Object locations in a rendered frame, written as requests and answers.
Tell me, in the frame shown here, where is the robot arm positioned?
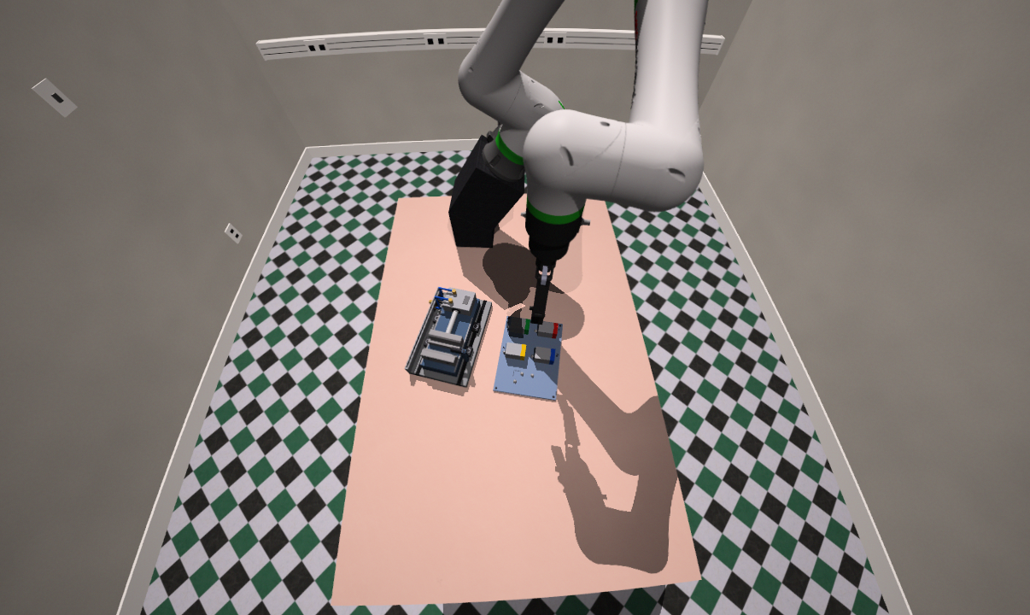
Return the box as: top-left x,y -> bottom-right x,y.
458,0 -> 708,247

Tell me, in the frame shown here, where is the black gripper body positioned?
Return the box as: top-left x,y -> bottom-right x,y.
529,237 -> 570,272

